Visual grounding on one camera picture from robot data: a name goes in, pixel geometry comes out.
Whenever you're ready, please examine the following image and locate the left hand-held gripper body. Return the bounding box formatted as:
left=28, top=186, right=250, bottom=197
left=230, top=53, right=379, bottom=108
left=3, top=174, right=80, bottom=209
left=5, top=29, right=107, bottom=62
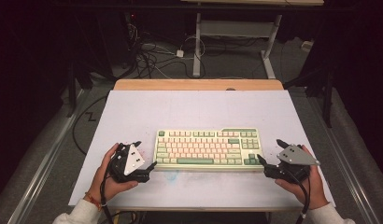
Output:
left=107, top=142, right=150, bottom=184

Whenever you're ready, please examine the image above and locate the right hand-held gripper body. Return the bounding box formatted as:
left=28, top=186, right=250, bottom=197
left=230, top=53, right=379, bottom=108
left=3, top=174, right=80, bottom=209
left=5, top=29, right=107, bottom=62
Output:
left=262, top=144, right=321, bottom=184

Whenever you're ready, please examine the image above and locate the cream pink green keyboard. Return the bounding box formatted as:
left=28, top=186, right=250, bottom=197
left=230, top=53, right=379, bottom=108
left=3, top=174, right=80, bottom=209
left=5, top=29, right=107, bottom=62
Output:
left=152, top=127, right=265, bottom=173

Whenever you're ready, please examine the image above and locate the person's left hand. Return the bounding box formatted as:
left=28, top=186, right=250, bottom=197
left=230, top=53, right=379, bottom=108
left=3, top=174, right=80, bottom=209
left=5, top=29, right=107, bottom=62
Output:
left=88, top=142, right=140, bottom=203

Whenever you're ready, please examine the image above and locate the person's right hand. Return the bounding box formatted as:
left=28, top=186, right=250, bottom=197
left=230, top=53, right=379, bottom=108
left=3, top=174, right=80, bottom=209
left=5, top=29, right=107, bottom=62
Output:
left=275, top=144, right=331, bottom=210

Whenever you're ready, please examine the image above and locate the black stand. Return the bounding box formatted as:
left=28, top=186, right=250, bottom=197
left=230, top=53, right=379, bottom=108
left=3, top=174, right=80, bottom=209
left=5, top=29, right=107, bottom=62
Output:
left=65, top=61, right=94, bottom=119
left=283, top=65, right=334, bottom=129

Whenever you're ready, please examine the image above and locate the white table cover board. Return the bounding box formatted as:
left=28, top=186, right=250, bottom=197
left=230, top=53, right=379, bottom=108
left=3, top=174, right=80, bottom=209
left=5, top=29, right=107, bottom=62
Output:
left=68, top=90, right=336, bottom=209

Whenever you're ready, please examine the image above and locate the small white box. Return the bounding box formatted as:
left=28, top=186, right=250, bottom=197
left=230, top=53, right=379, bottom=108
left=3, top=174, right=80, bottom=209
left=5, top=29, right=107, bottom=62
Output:
left=301, top=40, right=315, bottom=53

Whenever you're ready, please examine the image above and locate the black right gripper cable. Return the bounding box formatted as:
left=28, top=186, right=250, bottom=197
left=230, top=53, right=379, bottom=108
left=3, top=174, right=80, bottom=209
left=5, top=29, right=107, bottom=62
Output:
left=285, top=169, right=311, bottom=224

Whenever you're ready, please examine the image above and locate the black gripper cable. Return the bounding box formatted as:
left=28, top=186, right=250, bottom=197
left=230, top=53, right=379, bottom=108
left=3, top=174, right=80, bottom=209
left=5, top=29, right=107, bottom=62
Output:
left=285, top=169, right=311, bottom=224
left=99, top=160, right=115, bottom=224

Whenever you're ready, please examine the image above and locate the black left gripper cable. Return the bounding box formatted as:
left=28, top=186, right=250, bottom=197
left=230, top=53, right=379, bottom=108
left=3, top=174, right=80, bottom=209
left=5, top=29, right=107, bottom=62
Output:
left=99, top=160, right=115, bottom=224

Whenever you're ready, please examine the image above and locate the metal floor rail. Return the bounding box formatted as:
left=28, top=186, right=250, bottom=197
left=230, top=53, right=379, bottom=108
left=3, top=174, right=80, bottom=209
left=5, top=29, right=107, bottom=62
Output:
left=306, top=96, right=381, bottom=224
left=7, top=88, right=89, bottom=224

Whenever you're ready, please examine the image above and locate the orange bracelet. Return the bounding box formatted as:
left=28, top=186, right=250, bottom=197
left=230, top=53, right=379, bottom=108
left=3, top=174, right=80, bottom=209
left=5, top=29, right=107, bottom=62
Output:
left=83, top=191, right=104, bottom=212

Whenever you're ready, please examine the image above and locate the black floor cable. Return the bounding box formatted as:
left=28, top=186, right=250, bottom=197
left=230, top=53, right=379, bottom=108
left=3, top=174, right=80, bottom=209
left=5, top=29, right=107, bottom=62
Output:
left=71, top=94, right=110, bottom=157

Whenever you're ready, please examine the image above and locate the tangle of floor cables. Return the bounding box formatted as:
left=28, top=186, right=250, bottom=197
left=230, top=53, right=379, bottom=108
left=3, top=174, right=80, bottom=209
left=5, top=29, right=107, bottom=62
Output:
left=123, top=11, right=206, bottom=79

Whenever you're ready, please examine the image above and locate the white desk frame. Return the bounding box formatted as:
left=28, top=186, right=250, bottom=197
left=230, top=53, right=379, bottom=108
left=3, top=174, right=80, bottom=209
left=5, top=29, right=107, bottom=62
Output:
left=179, top=0, right=325, bottom=79

